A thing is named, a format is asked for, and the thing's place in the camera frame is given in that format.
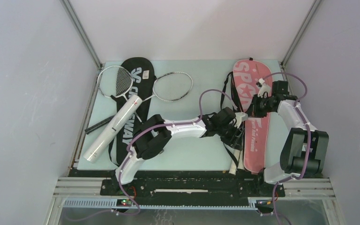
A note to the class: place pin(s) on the black racket bag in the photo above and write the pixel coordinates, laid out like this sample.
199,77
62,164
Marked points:
143,75

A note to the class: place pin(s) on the white racket under pink bag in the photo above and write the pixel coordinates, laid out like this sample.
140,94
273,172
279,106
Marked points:
169,87

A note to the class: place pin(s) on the aluminium frame post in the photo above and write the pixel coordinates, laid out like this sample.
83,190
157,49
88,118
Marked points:
70,10
301,31

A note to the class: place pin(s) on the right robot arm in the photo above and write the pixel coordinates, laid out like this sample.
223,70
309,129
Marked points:
305,148

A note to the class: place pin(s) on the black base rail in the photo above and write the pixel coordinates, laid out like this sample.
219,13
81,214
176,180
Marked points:
188,188

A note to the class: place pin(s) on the white shuttlecock tube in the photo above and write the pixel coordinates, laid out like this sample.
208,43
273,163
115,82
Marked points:
112,129

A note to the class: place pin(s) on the right aluminium frame post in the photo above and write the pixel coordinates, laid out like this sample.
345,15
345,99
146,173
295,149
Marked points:
301,31

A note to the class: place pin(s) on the left aluminium frame post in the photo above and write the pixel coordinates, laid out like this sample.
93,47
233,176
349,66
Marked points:
70,10

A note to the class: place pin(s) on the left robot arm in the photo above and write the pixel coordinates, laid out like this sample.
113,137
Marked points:
151,138

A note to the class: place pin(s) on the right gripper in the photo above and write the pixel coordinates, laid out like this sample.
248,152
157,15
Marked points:
254,110

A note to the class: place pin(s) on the pink sport racket bag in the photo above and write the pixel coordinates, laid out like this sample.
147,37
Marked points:
245,74

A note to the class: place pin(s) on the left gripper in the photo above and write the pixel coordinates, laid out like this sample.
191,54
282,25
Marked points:
235,142

